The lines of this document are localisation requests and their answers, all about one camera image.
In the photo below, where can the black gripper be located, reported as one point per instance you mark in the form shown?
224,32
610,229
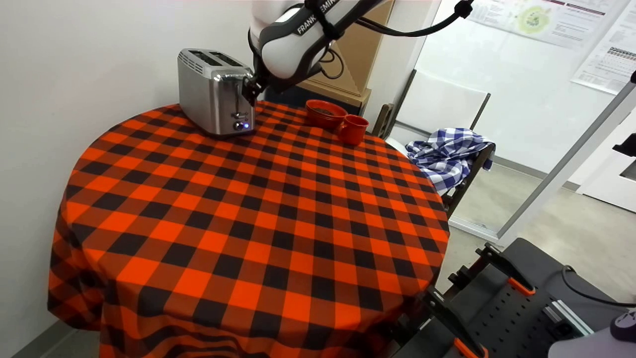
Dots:
252,85

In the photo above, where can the silver two-slot toaster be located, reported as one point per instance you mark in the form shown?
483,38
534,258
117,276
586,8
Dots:
210,91

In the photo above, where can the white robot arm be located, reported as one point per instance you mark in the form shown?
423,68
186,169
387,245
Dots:
288,38

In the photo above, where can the red bowl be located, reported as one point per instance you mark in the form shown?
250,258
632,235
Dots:
324,113

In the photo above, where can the brown cardboard box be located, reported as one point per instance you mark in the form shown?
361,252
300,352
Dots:
345,66

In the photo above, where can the red cup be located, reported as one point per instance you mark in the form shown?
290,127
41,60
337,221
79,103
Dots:
351,129

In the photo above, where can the red black checkered tablecloth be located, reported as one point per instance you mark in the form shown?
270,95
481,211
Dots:
278,243

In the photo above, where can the white whiteboard panel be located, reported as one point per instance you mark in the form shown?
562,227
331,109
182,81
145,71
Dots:
431,103

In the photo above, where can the blue white checkered cloth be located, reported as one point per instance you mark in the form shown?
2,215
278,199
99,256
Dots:
445,155

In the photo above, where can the poster with green circle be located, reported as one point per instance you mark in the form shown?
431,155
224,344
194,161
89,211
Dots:
558,22

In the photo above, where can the black cart with orange trim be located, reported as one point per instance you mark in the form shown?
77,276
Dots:
514,302

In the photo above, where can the grey metal pole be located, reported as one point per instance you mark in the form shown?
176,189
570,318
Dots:
580,149

